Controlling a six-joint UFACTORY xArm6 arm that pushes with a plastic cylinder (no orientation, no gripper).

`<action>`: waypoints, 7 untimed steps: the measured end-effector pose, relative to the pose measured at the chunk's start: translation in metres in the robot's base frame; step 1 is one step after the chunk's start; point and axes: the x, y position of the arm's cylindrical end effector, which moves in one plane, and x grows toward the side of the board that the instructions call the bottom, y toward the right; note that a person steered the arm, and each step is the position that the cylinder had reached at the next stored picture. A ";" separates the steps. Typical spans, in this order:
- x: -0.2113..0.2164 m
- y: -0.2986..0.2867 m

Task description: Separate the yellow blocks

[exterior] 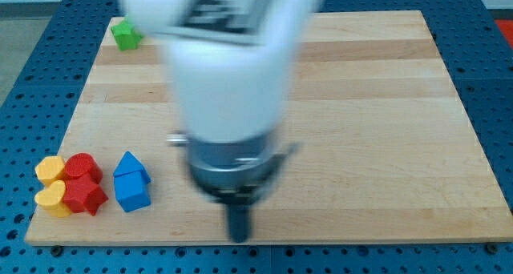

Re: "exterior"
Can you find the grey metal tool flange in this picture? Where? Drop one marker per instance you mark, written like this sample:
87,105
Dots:
239,173

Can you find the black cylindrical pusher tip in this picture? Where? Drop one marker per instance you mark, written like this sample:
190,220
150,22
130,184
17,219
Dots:
239,222

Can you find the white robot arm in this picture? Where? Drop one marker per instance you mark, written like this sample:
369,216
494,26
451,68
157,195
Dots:
229,63

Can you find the blue cube block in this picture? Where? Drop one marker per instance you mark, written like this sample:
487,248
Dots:
131,191

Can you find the blue triangle block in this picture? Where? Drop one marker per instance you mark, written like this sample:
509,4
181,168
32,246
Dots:
128,164

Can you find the wooden work board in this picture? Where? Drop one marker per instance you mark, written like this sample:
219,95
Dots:
387,153

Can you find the red star block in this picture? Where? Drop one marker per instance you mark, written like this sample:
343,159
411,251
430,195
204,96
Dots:
84,195

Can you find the red cylinder block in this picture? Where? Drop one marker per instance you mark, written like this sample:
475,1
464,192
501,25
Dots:
83,164

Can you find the black and white marker tag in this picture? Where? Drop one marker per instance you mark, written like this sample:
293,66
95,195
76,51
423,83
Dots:
232,21

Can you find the green star block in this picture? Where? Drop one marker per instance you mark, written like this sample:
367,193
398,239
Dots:
126,36

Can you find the yellow heart block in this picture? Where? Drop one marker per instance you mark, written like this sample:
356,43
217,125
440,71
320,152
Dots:
50,199

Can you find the yellow hexagon block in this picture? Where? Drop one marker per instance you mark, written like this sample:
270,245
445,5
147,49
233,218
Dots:
50,169

